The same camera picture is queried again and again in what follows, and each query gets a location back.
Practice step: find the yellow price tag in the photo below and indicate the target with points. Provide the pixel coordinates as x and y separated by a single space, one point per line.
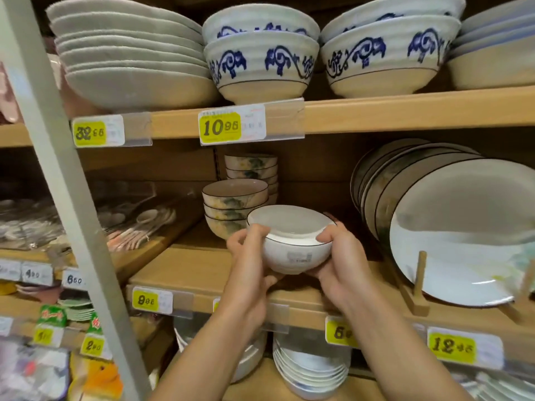
451 348
338 333
216 305
146 301
90 133
219 128

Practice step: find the white price tag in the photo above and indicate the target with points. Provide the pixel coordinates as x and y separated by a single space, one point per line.
37 274
74 280
9 270
5 326

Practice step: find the stack of large white bowls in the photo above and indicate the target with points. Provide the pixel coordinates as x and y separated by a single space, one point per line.
251 359

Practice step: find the stack of pale green plates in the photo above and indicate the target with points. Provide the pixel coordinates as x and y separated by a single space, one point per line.
77 311

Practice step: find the person's right hand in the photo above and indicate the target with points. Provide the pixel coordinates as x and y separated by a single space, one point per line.
347 275

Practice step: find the clear acrylic bin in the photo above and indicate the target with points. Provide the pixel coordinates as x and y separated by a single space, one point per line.
125 192

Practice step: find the yellow bear divided plate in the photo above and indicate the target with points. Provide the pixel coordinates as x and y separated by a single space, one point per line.
104 380

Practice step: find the blue patterned white bowl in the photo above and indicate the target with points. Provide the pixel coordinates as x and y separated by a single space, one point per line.
263 91
259 16
384 83
388 10

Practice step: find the stack of large white dishes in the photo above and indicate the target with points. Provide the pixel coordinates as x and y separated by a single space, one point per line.
138 89

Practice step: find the bundle of pink ceramic spoons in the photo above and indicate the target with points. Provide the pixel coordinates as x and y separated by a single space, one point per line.
146 217

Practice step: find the person's right forearm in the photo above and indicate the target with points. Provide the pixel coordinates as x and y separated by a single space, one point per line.
397 354

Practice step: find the row of black-rimmed floral plates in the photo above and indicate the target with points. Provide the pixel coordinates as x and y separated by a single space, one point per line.
459 229

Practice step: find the green sign price tag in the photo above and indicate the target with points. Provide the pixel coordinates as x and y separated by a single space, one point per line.
44 336
93 345

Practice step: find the person's left forearm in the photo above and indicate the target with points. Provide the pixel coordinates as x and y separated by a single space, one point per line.
200 363

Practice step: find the person's left hand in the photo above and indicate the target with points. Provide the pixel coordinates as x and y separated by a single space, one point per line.
246 283

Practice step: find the wooden plate rack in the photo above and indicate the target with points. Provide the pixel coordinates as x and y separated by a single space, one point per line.
420 283

